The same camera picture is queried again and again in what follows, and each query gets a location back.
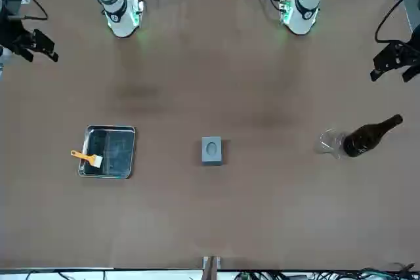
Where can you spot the dark brown glass bottle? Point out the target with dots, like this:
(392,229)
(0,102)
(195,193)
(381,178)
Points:
(364,139)

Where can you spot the silver metal tray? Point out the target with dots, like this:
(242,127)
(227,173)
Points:
(115,149)

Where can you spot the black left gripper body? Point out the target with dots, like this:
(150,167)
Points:
(414,50)

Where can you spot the clear wine glass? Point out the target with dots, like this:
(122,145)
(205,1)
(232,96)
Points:
(328,144)

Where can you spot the grey part base block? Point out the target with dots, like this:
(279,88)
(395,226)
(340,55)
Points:
(213,150)

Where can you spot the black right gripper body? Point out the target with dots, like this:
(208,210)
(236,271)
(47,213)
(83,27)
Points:
(13,35)

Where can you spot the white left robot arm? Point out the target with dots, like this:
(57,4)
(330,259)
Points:
(303,14)

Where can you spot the aluminium upright post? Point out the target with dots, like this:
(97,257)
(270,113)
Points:
(211,268)

